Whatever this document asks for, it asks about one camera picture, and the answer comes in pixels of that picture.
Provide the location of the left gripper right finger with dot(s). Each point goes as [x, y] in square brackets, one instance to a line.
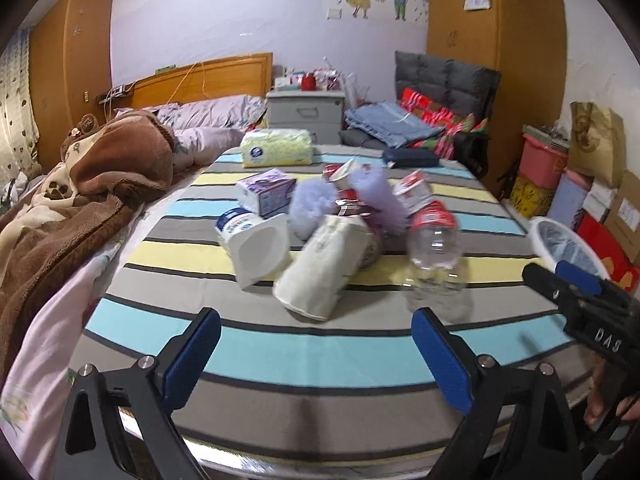
[516, 423]

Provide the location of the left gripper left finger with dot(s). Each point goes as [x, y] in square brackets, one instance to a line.
[92, 441]

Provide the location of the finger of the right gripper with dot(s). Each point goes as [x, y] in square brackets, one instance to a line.
[580, 274]
[550, 284]

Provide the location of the clear plastic bottle red label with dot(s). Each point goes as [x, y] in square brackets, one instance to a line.
[438, 274]

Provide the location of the red white milk carton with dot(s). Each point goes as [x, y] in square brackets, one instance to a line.
[414, 192]

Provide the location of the lavender foam roller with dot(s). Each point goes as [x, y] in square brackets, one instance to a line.
[312, 200]
[372, 187]

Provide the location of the white yogurt cup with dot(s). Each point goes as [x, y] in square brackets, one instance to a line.
[256, 246]

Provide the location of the cream paper tissue roll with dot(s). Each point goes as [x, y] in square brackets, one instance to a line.
[311, 284]

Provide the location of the patterned paper cup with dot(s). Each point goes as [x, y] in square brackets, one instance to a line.
[338, 174]

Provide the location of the purple grape milk carton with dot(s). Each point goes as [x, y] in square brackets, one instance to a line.
[267, 193]

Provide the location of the red cartoon drink can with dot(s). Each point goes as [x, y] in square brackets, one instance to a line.
[348, 204]

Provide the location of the white trash bin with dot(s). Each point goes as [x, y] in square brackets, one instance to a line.
[562, 247]

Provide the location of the person's right hand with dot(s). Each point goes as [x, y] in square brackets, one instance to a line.
[627, 410]

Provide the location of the red gold gift box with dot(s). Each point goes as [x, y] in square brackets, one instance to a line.
[620, 270]

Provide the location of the brown cardboard box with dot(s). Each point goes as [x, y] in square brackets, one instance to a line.
[623, 220]

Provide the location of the lavender cylindrical box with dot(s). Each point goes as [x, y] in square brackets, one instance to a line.
[566, 206]

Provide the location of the yellow patterned tin box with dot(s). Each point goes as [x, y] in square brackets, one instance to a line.
[529, 200]

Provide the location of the pink plastic storage bin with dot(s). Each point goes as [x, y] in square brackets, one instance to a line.
[542, 163]

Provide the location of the gold paper gift bag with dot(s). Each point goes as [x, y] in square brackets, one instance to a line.
[597, 143]

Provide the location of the black office chair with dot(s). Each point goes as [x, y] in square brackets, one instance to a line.
[471, 150]

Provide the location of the red plaid blanket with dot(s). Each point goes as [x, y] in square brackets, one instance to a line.
[450, 124]

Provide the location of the dark blue glasses case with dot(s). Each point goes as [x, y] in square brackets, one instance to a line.
[410, 158]

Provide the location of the grey quilted chair cushion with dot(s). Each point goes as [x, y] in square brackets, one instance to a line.
[461, 87]

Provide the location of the striped tablecloth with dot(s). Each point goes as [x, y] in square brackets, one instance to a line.
[287, 397]

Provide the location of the folded blue plaid cloth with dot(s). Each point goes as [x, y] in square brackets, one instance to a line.
[390, 124]

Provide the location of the tall wooden wardrobe right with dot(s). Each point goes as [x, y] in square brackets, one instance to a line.
[526, 41]

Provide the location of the brown plush blanket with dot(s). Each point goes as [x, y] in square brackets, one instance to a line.
[103, 177]

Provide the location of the patterned window curtain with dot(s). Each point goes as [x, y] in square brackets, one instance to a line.
[19, 134]

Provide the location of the pink pillow bedding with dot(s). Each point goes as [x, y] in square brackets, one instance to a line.
[206, 129]

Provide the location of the grey bedside drawer cabinet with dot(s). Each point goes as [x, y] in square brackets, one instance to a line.
[319, 112]

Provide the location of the wooden bed headboard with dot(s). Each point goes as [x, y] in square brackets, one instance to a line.
[214, 79]

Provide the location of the wooden wardrobe left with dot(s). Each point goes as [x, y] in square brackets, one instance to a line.
[69, 69]

